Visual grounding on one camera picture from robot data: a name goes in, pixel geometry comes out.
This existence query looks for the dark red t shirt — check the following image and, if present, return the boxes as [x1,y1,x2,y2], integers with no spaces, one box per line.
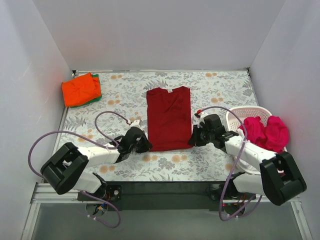
[146,86,192,152]

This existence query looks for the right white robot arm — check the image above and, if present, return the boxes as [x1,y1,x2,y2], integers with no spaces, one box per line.
[188,112,307,206]

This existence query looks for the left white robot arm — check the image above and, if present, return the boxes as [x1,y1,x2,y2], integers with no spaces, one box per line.
[40,126,152,200]

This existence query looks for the floral table cloth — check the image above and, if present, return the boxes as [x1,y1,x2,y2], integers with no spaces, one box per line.
[58,70,258,181]

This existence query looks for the white plastic laundry basket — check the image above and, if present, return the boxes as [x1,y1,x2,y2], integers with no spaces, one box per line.
[226,106,273,171]

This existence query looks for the white t shirt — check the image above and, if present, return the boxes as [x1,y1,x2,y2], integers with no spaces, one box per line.
[236,159,260,175]

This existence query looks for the pink t shirt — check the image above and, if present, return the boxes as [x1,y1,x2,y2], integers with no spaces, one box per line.
[243,115,289,153]

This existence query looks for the folded orange t shirt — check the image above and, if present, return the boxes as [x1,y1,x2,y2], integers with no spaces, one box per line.
[61,72,102,108]

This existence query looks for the folded green t shirt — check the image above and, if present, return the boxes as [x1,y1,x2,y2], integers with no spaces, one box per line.
[74,72,102,108]

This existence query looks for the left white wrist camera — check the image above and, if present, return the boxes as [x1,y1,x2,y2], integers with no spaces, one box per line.
[127,119,141,129]

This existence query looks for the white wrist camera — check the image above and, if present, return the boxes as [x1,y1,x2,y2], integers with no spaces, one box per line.
[127,119,141,129]
[193,109,208,128]

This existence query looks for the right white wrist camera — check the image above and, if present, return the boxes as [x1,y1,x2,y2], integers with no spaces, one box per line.
[193,109,208,128]

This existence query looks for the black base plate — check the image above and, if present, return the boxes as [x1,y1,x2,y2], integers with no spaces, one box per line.
[77,181,257,212]

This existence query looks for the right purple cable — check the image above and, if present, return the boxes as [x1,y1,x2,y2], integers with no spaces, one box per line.
[199,105,263,222]

